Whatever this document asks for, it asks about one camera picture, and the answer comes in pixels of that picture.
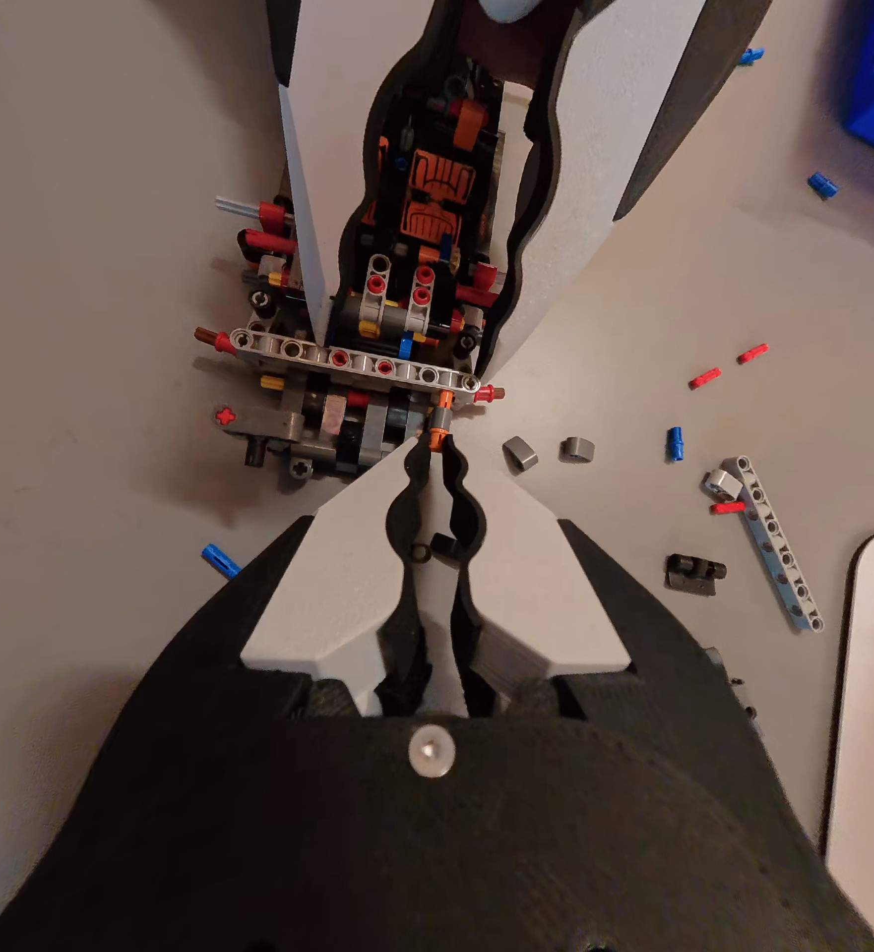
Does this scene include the partly built lego car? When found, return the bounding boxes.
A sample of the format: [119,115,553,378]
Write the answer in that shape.
[193,56,508,492]

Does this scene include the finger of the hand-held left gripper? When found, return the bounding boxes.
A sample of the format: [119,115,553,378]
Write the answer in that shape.
[278,0,439,348]
[473,0,711,378]

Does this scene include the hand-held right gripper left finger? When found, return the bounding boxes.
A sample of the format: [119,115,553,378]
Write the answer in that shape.
[240,435,434,718]

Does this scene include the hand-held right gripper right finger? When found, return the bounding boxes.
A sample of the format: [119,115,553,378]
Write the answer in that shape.
[440,435,633,715]

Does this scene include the grey black lego panel assembly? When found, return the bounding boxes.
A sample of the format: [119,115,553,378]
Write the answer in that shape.
[703,646,759,721]

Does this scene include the black lego connector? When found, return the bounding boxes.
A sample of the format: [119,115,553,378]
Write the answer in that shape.
[665,554,728,596]

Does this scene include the long grey lego beam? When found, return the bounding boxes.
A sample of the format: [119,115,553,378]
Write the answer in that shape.
[701,455,825,633]

